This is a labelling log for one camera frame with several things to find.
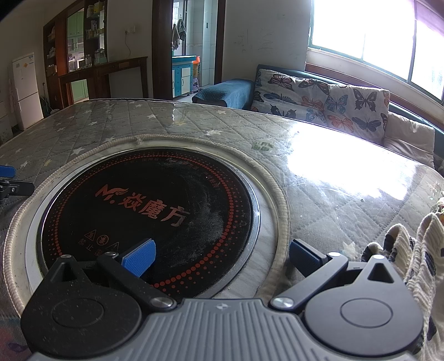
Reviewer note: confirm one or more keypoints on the beige pillow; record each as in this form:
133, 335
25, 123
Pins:
409, 137

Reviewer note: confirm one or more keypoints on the white refrigerator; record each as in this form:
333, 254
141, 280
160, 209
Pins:
27, 90

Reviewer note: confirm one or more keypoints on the cream knitted patterned sweater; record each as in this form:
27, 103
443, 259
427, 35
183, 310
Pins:
427, 243

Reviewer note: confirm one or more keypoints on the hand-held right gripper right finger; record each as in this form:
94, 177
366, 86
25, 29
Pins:
306, 256

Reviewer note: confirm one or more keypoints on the dark teal sofa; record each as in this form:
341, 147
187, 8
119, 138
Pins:
412, 114

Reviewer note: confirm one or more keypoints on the small purple stool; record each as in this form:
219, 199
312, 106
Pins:
195, 85

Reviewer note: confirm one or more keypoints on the hanging grey cloth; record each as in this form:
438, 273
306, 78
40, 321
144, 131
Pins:
179, 33

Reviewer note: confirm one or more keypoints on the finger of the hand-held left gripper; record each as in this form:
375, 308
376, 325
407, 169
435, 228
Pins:
14, 189

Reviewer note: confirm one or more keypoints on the dark wooden console table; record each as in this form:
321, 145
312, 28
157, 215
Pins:
104, 67

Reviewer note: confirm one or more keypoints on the large window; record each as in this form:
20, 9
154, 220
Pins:
381, 34

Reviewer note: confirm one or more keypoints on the dark wooden shelf cabinet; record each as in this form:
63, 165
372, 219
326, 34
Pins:
59, 41

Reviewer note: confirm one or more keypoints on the blue sofa armrest cover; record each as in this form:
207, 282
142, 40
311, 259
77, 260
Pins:
225, 92

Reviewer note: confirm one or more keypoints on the round black induction cooktop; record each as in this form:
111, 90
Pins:
156, 194

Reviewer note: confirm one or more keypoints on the orange plastic container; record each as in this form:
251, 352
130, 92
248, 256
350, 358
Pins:
197, 66

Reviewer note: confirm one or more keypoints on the butterfly print cushion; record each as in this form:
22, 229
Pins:
312, 100

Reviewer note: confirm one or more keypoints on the blue and white cabinet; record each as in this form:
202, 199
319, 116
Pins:
182, 74

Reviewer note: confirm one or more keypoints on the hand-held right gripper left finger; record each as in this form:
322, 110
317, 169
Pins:
140, 258

